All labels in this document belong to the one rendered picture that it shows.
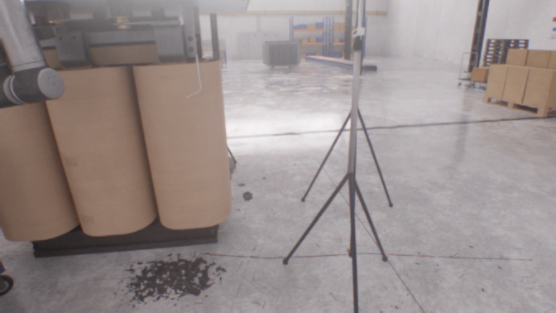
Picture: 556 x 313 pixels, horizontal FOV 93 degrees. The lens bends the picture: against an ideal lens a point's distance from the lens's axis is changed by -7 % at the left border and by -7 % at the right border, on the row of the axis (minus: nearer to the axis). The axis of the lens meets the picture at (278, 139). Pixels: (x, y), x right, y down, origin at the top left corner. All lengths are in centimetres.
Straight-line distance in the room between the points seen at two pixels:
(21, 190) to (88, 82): 68
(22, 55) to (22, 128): 62
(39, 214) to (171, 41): 114
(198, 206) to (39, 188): 81
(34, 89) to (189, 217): 92
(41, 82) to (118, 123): 48
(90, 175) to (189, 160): 50
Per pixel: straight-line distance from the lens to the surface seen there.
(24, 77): 121
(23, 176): 183
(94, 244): 207
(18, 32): 120
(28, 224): 196
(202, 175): 151
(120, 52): 158
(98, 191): 168
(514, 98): 646
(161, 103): 142
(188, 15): 147
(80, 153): 163
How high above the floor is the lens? 115
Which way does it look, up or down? 19 degrees down
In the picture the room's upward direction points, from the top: 1 degrees counter-clockwise
